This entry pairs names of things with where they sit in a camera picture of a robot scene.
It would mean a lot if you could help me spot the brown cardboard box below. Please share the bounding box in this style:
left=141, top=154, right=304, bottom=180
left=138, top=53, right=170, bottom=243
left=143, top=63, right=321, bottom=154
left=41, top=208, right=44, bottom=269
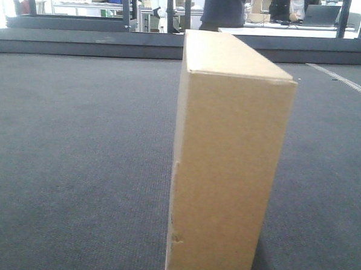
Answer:
left=165, top=30, right=297, bottom=270

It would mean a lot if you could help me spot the dark grey conveyor belt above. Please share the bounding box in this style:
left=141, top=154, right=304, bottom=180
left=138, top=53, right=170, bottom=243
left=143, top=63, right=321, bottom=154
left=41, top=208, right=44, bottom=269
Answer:
left=0, top=46, right=361, bottom=270

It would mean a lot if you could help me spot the standing person in dark shirt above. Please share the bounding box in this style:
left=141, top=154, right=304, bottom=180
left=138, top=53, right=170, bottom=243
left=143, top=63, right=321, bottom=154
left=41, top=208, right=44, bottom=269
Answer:
left=199, top=0, right=246, bottom=31

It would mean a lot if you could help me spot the seated person in black jacket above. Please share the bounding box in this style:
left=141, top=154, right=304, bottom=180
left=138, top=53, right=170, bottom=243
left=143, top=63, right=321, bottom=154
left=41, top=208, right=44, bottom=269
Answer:
left=268, top=0, right=321, bottom=22

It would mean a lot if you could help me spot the white work table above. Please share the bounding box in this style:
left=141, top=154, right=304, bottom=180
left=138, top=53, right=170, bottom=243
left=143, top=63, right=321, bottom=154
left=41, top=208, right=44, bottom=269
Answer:
left=218, top=19, right=361, bottom=41

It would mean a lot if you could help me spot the grey open laptop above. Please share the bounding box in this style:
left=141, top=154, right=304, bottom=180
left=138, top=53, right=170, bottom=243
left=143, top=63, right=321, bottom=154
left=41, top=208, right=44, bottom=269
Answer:
left=301, top=4, right=341, bottom=27

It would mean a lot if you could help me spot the black frame post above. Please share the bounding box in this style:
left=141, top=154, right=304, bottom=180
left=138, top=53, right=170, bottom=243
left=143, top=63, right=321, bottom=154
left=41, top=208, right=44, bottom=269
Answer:
left=122, top=0, right=131, bottom=32

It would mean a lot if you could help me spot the dark conveyor side rail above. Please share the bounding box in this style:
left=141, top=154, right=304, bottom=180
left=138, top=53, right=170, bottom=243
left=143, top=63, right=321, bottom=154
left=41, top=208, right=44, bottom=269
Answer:
left=0, top=28, right=361, bottom=65

